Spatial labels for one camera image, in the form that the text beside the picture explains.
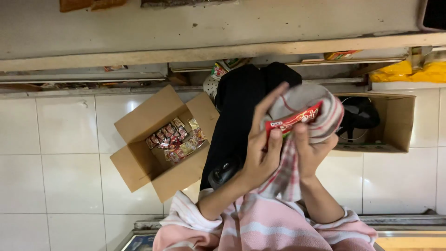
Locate person's right hand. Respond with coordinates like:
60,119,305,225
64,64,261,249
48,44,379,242
292,122,339,182

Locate person's left hand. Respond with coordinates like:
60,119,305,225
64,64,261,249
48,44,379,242
242,82,290,191

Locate red snack packet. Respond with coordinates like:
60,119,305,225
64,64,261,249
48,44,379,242
264,101,324,151

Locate red white striped cloth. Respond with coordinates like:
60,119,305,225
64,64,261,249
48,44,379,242
257,83,345,203

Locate black trousers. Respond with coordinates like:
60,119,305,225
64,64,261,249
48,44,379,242
199,62,303,192

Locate pink striped sweater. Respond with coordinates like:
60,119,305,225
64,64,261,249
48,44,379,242
152,190,379,251

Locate white dotted bag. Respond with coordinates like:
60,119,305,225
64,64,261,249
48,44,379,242
203,74,219,102

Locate heap of red gold packets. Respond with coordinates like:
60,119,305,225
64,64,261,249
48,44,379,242
145,117,208,164

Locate cardboard box with black bag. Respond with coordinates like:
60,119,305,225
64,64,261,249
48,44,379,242
332,92,416,154

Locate green red food packet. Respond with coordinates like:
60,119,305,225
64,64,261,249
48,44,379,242
210,62,229,81

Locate orange yellow packet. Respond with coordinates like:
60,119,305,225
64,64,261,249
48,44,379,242
324,50,364,61

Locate open cardboard box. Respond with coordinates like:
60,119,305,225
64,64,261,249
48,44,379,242
110,85,220,204

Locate yellow plastic bags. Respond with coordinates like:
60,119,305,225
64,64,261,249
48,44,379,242
369,60,446,84

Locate beige shop counter shelf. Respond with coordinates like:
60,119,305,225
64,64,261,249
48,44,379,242
0,0,446,96

